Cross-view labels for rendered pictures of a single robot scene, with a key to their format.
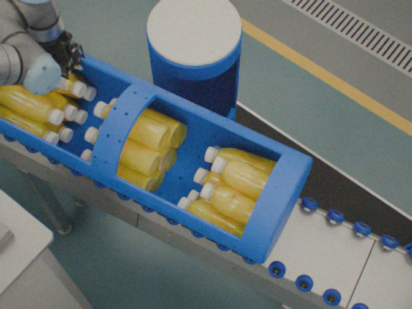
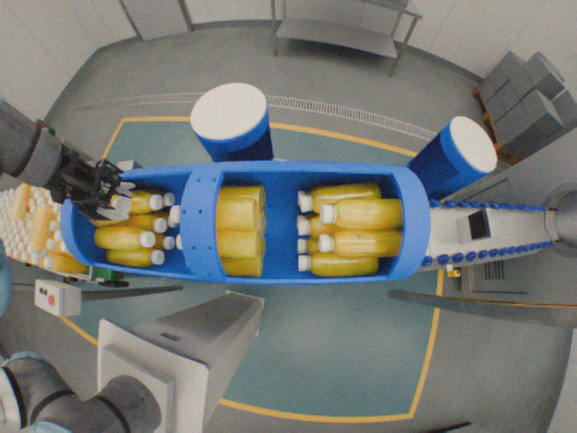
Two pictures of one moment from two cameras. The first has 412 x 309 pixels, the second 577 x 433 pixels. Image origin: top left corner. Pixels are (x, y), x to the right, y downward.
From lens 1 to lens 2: 108 cm
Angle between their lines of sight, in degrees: 15
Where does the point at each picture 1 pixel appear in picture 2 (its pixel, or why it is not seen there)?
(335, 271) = not seen: hidden behind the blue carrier
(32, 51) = not seen: outside the picture
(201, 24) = (232, 105)
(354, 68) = (307, 119)
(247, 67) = not seen: hidden behind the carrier
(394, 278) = (442, 224)
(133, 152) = (231, 244)
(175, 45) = (218, 126)
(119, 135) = (205, 240)
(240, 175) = (360, 215)
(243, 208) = (373, 246)
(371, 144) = (333, 150)
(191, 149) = (275, 203)
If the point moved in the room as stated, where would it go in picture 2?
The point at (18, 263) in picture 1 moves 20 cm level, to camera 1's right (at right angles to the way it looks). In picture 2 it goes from (197, 401) to (276, 374)
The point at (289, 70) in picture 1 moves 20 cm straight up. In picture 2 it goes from (279, 132) to (277, 118)
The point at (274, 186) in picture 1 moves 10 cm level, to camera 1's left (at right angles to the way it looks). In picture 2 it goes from (413, 214) to (373, 240)
